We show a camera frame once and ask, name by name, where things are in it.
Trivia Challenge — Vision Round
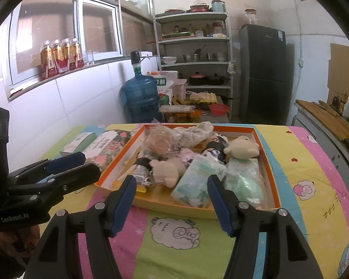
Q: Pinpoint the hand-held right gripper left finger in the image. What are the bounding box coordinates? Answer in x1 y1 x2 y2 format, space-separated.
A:
23 175 138 279

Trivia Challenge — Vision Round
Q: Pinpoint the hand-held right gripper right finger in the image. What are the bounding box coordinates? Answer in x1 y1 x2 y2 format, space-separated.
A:
207 174 325 279

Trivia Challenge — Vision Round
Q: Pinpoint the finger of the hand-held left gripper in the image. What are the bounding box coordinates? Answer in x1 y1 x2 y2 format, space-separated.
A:
9 163 102 207
7 152 87 181

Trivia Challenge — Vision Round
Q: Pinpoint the pale blue tissue packet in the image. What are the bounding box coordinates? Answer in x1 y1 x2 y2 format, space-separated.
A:
171 154 227 208

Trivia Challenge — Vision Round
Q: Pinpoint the pale green packet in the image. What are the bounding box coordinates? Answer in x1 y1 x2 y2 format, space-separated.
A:
224 157 265 207

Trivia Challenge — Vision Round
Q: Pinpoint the orange and gold box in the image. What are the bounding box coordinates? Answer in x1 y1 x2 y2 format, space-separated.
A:
94 123 281 220

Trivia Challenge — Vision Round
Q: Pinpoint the beige plush toy pink dress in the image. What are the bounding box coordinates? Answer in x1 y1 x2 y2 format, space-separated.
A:
148 148 197 188

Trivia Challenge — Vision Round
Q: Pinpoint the black and white printed packet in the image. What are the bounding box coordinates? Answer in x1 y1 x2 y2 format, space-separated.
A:
202 136 230 163

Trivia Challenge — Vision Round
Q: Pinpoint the beige plush toy purple bow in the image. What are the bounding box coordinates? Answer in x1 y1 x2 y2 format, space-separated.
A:
223 135 260 160

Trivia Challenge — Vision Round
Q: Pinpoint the bread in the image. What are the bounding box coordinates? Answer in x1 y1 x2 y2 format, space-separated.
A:
142 126 178 159

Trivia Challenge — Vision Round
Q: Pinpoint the white floral lace cloth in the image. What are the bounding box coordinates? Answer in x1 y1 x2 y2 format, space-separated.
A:
177 121 214 147

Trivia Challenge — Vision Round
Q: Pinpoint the white and green mask box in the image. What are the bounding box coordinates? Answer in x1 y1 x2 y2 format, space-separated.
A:
60 132 98 154

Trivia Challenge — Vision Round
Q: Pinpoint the floral tissue box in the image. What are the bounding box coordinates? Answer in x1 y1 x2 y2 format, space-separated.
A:
83 129 137 172

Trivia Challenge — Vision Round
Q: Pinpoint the striped cartoon sheep blanket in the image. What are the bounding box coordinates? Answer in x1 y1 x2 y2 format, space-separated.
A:
32 123 349 279

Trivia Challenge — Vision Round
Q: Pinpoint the red plastic basin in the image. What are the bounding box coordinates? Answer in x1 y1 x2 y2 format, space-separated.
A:
209 103 230 115

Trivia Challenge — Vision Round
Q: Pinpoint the blue water jug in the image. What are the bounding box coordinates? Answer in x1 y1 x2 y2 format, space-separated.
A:
119 75 160 123

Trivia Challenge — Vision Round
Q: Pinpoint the rolled bamboo mat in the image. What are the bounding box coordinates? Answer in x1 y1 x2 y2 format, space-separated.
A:
159 105 197 114

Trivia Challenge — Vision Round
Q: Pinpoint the bag of eggs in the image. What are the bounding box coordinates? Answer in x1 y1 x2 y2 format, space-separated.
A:
190 91 218 103

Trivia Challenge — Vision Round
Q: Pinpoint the bunch of bananas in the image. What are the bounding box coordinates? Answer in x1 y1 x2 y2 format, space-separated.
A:
172 96 192 106

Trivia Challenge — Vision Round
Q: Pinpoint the grey cabinet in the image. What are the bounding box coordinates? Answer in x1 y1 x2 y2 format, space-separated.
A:
292 100 349 186

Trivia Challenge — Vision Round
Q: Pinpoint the white flour bag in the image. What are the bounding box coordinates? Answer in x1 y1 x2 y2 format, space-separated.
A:
147 71 178 106

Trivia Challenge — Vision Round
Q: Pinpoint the black water pump dispenser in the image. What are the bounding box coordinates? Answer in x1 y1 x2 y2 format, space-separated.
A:
130 51 142 76

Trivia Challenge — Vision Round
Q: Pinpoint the black wok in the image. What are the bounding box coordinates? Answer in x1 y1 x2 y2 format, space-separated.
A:
208 74 230 86

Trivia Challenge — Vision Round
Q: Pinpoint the red cooking pot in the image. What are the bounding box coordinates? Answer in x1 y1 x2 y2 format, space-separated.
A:
190 72 208 86

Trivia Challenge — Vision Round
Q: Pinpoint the wooden cutting board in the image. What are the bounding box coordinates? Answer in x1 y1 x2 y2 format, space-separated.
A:
295 99 349 141

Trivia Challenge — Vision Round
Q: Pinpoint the dark grey refrigerator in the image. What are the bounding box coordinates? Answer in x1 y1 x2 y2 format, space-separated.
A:
238 25 288 124

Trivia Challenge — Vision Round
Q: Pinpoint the grey metal shelf rack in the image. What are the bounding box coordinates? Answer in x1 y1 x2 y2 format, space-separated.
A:
154 12 233 123

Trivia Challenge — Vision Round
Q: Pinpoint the cardboard sheet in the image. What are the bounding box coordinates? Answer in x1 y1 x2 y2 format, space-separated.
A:
327 43 349 99

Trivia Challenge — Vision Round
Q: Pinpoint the glass jar with brown lid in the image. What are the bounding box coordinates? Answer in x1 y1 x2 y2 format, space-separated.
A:
244 9 258 25

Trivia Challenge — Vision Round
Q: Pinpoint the red pot with glass lid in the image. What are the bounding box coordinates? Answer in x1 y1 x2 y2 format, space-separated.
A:
188 2 211 13

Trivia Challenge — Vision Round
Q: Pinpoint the teal canister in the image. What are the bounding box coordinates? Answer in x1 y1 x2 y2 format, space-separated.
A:
212 0 227 13

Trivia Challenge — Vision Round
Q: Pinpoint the white frame sliding window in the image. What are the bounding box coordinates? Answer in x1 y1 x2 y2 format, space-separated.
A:
7 0 125 93

